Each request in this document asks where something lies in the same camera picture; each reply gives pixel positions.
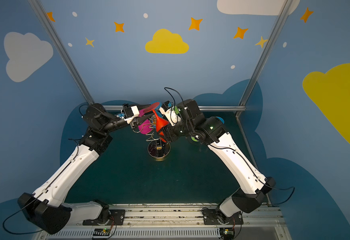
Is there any pink wine glass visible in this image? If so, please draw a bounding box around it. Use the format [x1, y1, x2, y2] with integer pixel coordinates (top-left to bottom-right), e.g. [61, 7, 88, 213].
[138, 119, 153, 135]

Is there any gold wire wine glass rack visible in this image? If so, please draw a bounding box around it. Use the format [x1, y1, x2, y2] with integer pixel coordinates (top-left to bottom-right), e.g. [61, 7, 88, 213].
[134, 116, 171, 162]

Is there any red wine glass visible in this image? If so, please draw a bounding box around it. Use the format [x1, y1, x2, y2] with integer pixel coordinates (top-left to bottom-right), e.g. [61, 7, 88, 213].
[149, 105, 170, 136]

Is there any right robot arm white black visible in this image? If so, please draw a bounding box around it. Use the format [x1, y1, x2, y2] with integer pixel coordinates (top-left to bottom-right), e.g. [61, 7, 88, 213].
[156, 99, 276, 217]

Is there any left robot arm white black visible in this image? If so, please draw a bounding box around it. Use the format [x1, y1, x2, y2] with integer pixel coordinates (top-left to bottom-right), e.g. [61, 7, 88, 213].
[18, 104, 156, 235]

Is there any blue wine glass back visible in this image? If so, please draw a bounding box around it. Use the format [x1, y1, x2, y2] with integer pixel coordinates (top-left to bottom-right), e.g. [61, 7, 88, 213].
[152, 101, 173, 111]

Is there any left circuit board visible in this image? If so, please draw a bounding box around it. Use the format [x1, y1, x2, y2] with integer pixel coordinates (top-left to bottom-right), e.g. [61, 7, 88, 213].
[92, 228, 111, 239]

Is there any circuit board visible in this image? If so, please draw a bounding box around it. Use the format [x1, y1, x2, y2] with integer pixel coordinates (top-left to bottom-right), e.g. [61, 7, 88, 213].
[219, 228, 235, 240]
[92, 228, 111, 239]

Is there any right circuit board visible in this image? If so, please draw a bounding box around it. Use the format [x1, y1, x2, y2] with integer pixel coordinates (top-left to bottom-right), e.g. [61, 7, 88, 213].
[219, 228, 235, 240]

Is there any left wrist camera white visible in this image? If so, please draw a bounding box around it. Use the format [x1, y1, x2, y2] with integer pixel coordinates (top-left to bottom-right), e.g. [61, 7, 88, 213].
[117, 104, 140, 124]

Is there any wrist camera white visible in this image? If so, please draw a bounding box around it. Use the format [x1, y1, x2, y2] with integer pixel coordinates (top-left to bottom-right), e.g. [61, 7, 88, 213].
[159, 104, 181, 126]
[117, 104, 140, 124]

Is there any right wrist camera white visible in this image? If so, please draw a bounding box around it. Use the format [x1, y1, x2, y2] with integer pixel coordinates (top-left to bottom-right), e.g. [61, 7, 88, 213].
[159, 104, 181, 126]

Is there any aluminium frame back bar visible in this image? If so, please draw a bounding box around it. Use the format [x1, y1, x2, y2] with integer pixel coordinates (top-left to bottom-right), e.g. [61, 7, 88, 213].
[103, 105, 246, 112]

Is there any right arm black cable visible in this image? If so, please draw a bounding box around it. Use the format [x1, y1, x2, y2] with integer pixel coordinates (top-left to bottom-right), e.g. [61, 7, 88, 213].
[164, 86, 296, 207]

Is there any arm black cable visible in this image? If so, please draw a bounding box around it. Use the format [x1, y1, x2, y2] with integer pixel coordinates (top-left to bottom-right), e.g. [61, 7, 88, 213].
[164, 86, 296, 207]
[2, 194, 44, 235]

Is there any aluminium frame left post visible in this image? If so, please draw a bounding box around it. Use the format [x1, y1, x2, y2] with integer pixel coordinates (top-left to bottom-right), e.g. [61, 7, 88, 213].
[28, 0, 95, 104]

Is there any aluminium frame post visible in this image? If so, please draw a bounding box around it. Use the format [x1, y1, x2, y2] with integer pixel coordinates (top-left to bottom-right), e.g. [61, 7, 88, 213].
[28, 0, 95, 104]
[238, 0, 293, 109]

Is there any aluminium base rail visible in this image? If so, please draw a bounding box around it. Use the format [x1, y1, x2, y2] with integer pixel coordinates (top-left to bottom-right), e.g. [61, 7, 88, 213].
[32, 203, 292, 240]

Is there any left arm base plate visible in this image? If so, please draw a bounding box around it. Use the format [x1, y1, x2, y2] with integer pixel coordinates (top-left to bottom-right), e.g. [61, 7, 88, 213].
[83, 209, 126, 226]

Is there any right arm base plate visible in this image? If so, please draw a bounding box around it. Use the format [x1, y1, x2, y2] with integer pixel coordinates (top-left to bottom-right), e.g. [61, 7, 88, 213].
[201, 208, 243, 225]

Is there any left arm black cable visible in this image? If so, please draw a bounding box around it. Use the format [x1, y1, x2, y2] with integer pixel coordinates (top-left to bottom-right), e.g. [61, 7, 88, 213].
[2, 194, 44, 235]

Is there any aluminium frame right post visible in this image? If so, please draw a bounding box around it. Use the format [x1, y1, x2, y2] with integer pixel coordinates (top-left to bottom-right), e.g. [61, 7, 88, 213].
[238, 0, 293, 109]

